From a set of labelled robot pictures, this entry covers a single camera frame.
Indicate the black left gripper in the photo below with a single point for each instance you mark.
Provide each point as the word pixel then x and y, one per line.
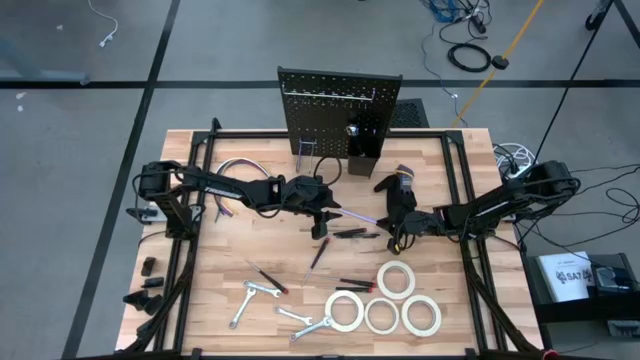
pixel 307 195

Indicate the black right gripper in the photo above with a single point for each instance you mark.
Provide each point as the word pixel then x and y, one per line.
pixel 420 224

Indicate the silver ratchet wrench black grip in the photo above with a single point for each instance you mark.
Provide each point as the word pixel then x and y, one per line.
pixel 353 130

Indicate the large silver wrench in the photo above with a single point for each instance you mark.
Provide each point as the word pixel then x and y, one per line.
pixel 310 330

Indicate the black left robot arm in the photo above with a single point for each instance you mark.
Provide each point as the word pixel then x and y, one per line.
pixel 225 190

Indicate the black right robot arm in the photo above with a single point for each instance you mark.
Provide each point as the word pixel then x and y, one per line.
pixel 500 205

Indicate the black work glove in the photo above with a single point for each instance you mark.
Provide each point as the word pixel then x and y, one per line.
pixel 397 187

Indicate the white masking tape roll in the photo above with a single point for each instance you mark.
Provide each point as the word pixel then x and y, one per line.
pixel 328 311
pixel 367 316
pixel 396 264
pixel 421 332

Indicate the black pegboard tool bin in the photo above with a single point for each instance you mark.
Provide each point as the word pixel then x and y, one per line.
pixel 362 167

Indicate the black metal pegboard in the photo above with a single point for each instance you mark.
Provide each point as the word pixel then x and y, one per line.
pixel 310 125

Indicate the black perforated plate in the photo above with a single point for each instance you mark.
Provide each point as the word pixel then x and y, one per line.
pixel 410 115

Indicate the white printed booklet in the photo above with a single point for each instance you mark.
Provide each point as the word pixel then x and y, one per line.
pixel 565 285

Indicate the small black block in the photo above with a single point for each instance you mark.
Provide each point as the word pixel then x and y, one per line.
pixel 148 266
pixel 152 283

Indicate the black power adapter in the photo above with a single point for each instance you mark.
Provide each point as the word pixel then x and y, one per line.
pixel 500 62

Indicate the black equipment cart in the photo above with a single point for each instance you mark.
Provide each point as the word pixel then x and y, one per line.
pixel 575 312

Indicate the red clamp knob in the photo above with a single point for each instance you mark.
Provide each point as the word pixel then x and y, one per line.
pixel 550 355

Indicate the black electronic device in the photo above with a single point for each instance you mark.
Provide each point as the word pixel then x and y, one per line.
pixel 607 280

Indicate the grey electronic device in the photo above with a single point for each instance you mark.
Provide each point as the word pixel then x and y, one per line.
pixel 625 329

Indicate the black stand legs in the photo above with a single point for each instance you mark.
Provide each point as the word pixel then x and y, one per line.
pixel 593 22

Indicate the grey metal stand foot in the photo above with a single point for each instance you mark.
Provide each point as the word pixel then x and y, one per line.
pixel 55 77

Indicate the silver pegboard hook rail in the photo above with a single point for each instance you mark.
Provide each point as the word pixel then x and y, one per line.
pixel 357 97

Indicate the black metal table frame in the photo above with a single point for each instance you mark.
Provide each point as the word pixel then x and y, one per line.
pixel 240 135

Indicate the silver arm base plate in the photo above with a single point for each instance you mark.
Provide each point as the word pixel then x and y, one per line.
pixel 142 214

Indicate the black bracket part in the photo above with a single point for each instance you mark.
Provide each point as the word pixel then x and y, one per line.
pixel 142 302

